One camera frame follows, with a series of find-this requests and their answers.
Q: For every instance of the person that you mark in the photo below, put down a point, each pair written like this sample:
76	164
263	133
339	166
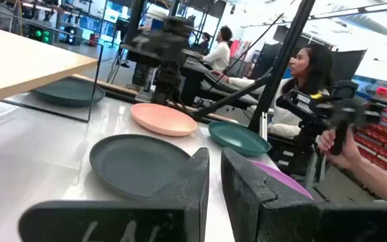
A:
309	67
218	55

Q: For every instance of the teal plate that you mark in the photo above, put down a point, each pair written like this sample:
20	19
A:
238	138

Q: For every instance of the person's forearm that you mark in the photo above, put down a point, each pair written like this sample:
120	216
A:
381	183

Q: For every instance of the peach pink plate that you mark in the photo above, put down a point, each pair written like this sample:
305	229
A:
163	119

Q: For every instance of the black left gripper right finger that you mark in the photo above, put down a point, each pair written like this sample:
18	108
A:
254	208

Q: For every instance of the black rig frame pole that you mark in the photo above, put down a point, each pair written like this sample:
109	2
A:
287	50

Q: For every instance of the purple plate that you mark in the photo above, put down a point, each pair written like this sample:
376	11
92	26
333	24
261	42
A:
281	176

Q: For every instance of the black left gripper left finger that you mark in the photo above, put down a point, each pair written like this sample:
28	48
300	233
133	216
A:
183	208

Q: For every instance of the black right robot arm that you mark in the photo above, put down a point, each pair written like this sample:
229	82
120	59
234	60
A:
170	50

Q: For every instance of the wooden shelf black metal frame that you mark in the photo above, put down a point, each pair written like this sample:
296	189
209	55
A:
19	60

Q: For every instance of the dark green plate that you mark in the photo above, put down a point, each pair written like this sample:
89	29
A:
67	92
133	164

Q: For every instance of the machine with green lights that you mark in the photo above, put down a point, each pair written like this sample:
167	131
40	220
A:
42	34

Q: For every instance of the person's hand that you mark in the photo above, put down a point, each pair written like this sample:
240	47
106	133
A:
349	148

